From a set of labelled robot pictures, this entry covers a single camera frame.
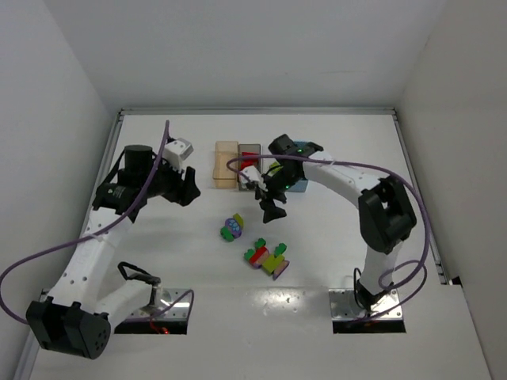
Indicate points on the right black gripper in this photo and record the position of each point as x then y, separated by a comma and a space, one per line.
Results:
268, 196

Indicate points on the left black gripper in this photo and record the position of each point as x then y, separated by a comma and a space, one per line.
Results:
179, 186

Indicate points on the red flower lego brick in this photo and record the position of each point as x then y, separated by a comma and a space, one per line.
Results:
248, 159

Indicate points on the purple flower lego stack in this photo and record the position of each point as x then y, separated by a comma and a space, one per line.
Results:
232, 228

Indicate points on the lime purple lego stack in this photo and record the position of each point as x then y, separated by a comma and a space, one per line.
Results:
271, 261

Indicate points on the lime square lego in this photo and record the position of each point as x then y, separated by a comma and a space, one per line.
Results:
274, 167

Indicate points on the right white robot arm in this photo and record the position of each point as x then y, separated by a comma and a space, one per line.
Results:
386, 216

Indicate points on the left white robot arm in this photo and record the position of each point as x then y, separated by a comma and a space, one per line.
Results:
74, 319

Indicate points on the clear transparent container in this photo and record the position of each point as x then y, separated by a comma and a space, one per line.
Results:
273, 182

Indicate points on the blue container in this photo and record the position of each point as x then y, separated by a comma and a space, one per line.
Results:
301, 185

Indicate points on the dark grey transparent container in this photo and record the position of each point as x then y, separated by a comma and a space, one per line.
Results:
257, 148

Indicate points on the orange transparent container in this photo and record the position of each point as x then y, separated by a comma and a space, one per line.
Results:
223, 177

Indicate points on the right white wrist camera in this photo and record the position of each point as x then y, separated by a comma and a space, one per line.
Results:
250, 178

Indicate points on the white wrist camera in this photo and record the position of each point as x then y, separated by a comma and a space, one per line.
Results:
250, 178
176, 152

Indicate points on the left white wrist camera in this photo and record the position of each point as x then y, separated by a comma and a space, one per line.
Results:
176, 152

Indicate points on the aluminium frame rail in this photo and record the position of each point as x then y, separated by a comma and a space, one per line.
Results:
244, 324

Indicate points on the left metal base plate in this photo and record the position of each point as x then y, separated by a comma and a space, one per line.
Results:
170, 304

